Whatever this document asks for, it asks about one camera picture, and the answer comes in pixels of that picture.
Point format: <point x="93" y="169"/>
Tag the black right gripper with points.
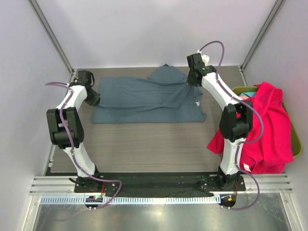
<point x="191" y="79"/>

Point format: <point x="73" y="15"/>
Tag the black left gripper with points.
<point x="94" y="98"/>

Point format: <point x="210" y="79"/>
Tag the blue-grey t shirt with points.
<point x="162" y="97"/>

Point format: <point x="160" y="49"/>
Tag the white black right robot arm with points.
<point x="236" y="119"/>

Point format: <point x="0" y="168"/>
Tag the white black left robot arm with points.
<point x="66" y="130"/>

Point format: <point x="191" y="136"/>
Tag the salmon pink t shirt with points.
<point x="244" y="97"/>

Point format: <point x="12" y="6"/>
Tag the teal t shirt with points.
<point x="248" y="94"/>

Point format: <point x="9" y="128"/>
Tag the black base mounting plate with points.
<point x="171" y="185"/>

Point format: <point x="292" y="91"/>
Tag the olive green plastic bin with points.
<point x="296" y="144"/>

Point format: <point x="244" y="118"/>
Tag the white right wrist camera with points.
<point x="205" y="58"/>

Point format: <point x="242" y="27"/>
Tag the right aluminium corner post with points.
<point x="262" y="32"/>

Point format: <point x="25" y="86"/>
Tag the aluminium corner post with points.
<point x="51" y="35"/>
<point x="262" y="32"/>

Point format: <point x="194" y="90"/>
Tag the left aluminium corner post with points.
<point x="51" y="35"/>

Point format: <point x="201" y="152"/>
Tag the aluminium frame rail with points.
<point x="61" y="185"/>

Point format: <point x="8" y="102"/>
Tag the slotted white cable duct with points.
<point x="96" y="200"/>

